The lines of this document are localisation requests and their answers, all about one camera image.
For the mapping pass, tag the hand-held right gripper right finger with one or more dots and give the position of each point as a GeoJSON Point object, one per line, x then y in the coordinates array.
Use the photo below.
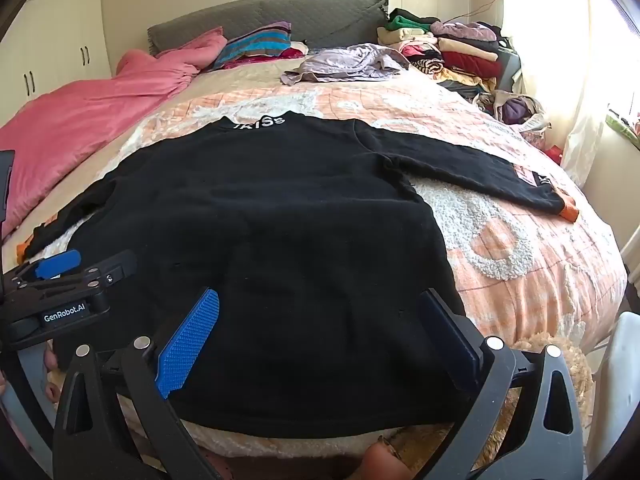
{"type": "Point", "coordinates": [450, 330]}

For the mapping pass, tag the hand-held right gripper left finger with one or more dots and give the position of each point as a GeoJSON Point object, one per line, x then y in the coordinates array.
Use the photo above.
{"type": "Point", "coordinates": [190, 340]}

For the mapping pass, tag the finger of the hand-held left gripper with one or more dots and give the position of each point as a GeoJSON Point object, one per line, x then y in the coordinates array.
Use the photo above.
{"type": "Point", "coordinates": [60, 263]}
{"type": "Point", "coordinates": [115, 266]}

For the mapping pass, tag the black sweater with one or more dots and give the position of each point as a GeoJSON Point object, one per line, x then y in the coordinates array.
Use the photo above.
{"type": "Point", "coordinates": [275, 240]}

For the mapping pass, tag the patterned bag of clothes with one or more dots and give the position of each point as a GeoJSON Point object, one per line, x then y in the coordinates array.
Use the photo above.
{"type": "Point", "coordinates": [515, 107]}

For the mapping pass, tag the pile of folded clothes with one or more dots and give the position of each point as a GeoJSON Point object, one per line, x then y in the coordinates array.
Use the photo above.
{"type": "Point", "coordinates": [465, 55]}

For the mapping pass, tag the person's left hand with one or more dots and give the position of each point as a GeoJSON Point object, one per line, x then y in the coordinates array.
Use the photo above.
{"type": "Point", "coordinates": [51, 377]}

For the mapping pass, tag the person's right hand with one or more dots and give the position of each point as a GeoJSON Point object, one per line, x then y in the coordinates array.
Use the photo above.
{"type": "Point", "coordinates": [387, 460]}

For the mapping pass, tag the orange and white blanket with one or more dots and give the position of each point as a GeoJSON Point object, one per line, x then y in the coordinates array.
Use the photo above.
{"type": "Point", "coordinates": [525, 260]}

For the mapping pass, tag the pink quilt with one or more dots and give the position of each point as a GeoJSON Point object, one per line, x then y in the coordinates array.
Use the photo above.
{"type": "Point", "coordinates": [75, 120]}

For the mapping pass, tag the white plastic chair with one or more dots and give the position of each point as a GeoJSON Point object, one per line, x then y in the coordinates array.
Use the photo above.
{"type": "Point", "coordinates": [620, 385]}

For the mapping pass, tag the red bag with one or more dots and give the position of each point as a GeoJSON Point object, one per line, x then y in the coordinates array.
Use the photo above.
{"type": "Point", "coordinates": [552, 153]}

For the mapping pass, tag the beige bed sheet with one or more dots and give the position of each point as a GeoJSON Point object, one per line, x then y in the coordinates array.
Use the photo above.
{"type": "Point", "coordinates": [235, 80]}

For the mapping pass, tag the white wardrobe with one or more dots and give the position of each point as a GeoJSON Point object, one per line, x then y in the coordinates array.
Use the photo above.
{"type": "Point", "coordinates": [60, 20]}

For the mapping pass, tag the striped pillow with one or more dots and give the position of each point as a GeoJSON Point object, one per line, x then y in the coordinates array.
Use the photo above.
{"type": "Point", "coordinates": [255, 42]}

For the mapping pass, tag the green cloth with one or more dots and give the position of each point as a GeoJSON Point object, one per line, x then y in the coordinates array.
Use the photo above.
{"type": "Point", "coordinates": [622, 127]}

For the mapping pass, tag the grey bench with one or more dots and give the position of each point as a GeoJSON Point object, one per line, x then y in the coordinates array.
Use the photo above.
{"type": "Point", "coordinates": [510, 67]}

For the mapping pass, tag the magenta folded cloth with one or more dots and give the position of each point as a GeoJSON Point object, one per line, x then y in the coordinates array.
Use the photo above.
{"type": "Point", "coordinates": [282, 55]}

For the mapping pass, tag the lavender garment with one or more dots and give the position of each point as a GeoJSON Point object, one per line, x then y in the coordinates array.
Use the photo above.
{"type": "Point", "coordinates": [345, 62]}

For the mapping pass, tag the white curtain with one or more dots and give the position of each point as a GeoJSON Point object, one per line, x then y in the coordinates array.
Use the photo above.
{"type": "Point", "coordinates": [565, 60]}

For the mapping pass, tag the grey quilted headboard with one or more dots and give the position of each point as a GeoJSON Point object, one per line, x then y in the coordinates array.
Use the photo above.
{"type": "Point", "coordinates": [300, 20]}

